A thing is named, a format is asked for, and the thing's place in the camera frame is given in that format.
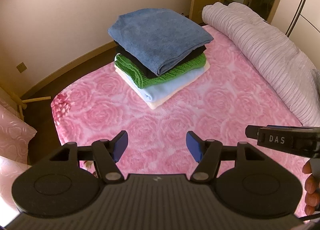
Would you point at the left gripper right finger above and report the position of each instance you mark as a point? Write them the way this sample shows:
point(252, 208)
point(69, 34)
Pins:
point(207, 154)

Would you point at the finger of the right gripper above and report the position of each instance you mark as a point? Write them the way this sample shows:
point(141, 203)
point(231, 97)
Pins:
point(256, 132)

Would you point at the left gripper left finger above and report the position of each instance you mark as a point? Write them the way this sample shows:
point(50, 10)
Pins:
point(106, 154)

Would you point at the blue denim jeans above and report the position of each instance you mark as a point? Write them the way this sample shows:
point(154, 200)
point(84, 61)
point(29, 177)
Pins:
point(159, 38)

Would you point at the operator hand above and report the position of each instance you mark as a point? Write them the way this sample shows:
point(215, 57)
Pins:
point(311, 187)

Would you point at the pink floral blanket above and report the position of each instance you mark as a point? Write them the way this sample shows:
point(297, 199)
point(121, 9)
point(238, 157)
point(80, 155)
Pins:
point(219, 105)

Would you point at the striped lilac folded quilt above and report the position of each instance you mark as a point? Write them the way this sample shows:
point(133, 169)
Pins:
point(278, 60)

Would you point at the cream folded garment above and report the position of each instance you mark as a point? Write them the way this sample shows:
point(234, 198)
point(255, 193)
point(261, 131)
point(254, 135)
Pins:
point(160, 102)

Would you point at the light blue folded garment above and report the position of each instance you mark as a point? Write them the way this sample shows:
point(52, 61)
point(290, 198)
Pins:
point(165, 87)

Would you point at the wooden stick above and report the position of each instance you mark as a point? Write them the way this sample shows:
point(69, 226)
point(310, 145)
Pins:
point(31, 100)

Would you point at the green folded garment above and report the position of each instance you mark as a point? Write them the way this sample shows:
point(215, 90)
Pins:
point(143, 77)

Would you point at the pink patterned curtain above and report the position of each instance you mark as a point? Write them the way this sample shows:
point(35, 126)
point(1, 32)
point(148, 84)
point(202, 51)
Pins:
point(15, 137)

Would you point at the black folded garment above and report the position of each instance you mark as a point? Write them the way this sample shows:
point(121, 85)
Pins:
point(140, 62)

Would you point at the cream wardrobe doors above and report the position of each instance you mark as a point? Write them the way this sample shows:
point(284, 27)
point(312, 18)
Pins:
point(299, 21)

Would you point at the low wall socket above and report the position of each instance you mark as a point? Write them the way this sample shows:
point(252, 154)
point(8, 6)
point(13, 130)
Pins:
point(21, 67)

